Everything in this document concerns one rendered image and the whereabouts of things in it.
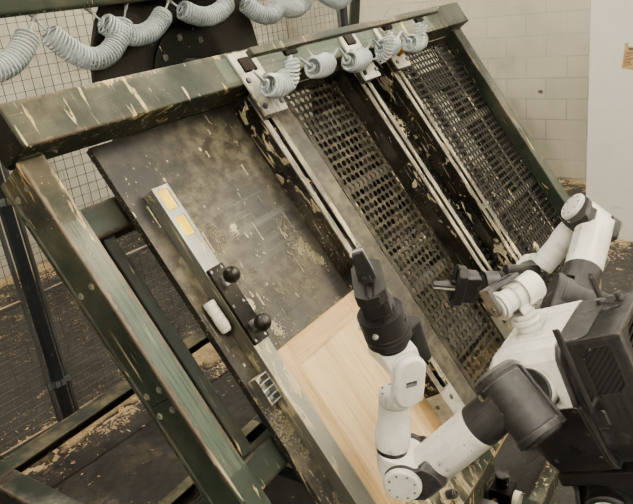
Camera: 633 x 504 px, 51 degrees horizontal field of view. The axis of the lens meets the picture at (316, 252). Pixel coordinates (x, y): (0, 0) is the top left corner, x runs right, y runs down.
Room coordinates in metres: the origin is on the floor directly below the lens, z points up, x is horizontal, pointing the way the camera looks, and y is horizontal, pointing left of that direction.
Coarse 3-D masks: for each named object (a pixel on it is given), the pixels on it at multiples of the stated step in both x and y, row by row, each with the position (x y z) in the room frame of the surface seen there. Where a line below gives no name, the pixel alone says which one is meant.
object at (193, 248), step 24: (168, 216) 1.44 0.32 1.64; (192, 240) 1.43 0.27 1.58; (192, 264) 1.41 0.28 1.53; (216, 264) 1.43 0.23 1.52; (240, 336) 1.35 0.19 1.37; (264, 360) 1.32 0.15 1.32; (288, 384) 1.31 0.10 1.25; (288, 408) 1.29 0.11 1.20; (312, 408) 1.30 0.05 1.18; (312, 432) 1.26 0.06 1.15; (336, 456) 1.25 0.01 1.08; (336, 480) 1.22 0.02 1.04; (360, 480) 1.24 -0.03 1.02
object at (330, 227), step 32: (256, 64) 1.88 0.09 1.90; (288, 64) 1.77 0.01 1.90; (256, 96) 1.79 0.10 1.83; (256, 128) 1.82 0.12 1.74; (288, 160) 1.76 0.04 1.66; (288, 192) 1.77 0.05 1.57; (320, 192) 1.76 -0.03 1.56; (320, 224) 1.72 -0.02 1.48; (352, 288) 1.67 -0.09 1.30; (448, 384) 1.56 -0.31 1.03; (448, 416) 1.51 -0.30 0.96
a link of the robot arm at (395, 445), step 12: (384, 420) 1.10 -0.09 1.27; (396, 420) 1.10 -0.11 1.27; (408, 420) 1.11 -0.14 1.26; (384, 432) 1.10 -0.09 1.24; (396, 432) 1.10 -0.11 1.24; (408, 432) 1.11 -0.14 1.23; (384, 444) 1.10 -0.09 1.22; (396, 444) 1.09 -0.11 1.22; (408, 444) 1.11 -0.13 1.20; (384, 456) 1.11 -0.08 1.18; (396, 456) 1.10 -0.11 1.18; (408, 456) 1.11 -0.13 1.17; (384, 468) 1.10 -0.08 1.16
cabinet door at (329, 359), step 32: (320, 320) 1.52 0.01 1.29; (352, 320) 1.59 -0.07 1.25; (288, 352) 1.40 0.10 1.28; (320, 352) 1.45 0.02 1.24; (352, 352) 1.51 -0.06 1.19; (320, 384) 1.39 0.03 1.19; (352, 384) 1.44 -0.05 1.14; (320, 416) 1.32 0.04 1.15; (352, 416) 1.38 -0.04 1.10; (416, 416) 1.49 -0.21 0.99; (352, 448) 1.31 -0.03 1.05
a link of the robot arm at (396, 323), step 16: (352, 272) 1.12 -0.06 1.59; (368, 288) 1.07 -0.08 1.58; (384, 288) 1.04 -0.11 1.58; (368, 304) 1.03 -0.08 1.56; (384, 304) 1.05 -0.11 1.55; (400, 304) 1.10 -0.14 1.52; (368, 320) 1.06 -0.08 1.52; (384, 320) 1.07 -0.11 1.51; (400, 320) 1.07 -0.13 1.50; (368, 336) 1.08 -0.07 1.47; (384, 336) 1.06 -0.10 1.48; (400, 336) 1.07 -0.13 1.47
